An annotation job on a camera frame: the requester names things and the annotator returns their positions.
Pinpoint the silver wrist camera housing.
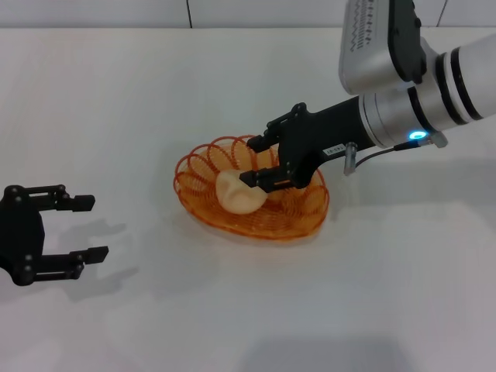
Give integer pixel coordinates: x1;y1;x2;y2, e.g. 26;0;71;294
338;0;432;96

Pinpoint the pale round steamed bun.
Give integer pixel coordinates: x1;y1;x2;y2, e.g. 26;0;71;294
215;168;269;215

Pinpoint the orange woven plastic basket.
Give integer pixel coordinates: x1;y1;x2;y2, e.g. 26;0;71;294
172;134;331;241

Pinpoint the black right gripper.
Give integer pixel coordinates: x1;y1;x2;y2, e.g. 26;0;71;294
239;96;375;194

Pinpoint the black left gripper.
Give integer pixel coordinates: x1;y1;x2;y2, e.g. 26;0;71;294
0;184;110;288

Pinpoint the black cable with silver plug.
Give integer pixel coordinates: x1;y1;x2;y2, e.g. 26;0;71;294
343;131;449;177

